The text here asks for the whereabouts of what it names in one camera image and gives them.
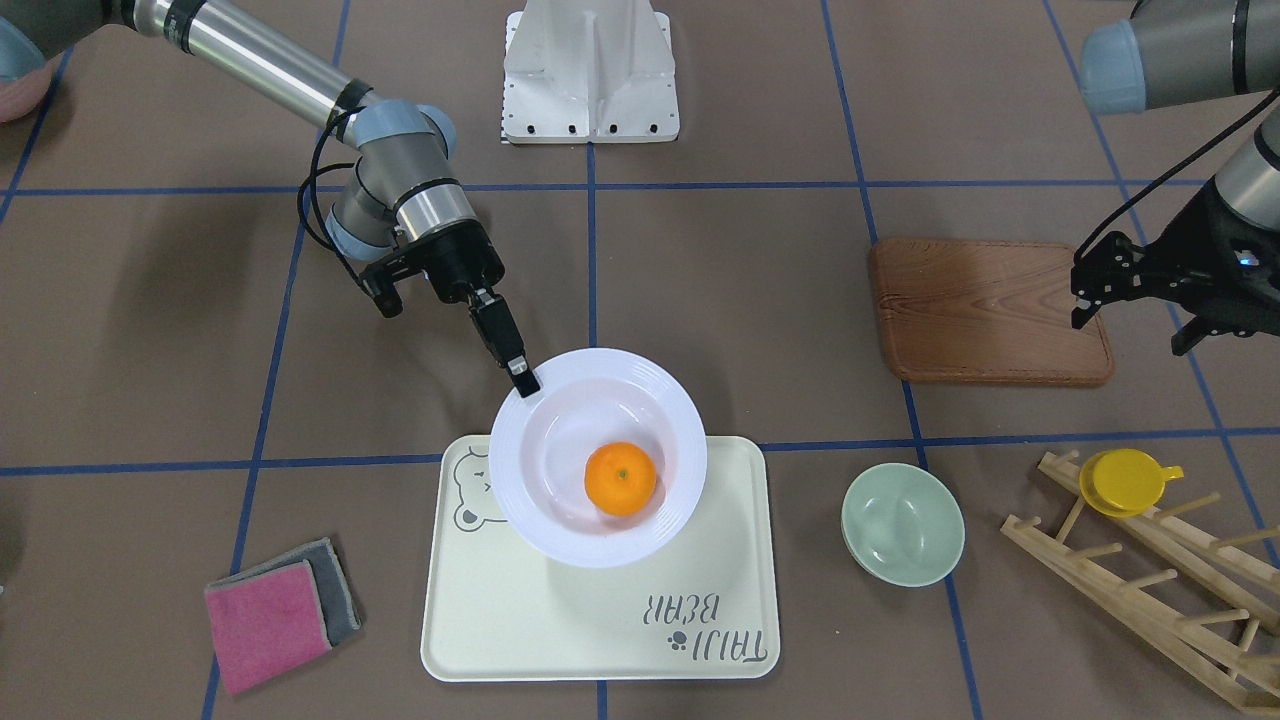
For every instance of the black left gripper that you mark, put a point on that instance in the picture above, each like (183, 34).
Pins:
(1207, 216)

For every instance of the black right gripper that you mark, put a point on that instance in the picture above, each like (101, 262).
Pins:
(462, 257)

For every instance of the white plate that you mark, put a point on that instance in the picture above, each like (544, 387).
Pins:
(540, 446)

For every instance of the orange fruit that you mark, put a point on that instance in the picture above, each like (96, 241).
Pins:
(620, 479)

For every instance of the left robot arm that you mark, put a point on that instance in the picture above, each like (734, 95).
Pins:
(1171, 53)

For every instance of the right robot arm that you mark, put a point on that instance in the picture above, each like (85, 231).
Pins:
(380, 193)

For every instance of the brown wooden tray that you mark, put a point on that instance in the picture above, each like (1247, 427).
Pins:
(982, 312)

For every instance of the cream bear tray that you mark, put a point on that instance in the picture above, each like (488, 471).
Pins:
(702, 608)

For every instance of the yellow mug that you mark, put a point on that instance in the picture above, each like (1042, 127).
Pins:
(1125, 482)

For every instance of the wooden drying rack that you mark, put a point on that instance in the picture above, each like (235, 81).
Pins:
(1204, 609)

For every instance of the green bowl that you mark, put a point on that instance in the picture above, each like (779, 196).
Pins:
(902, 525)

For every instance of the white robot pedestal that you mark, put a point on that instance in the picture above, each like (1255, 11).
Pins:
(589, 72)

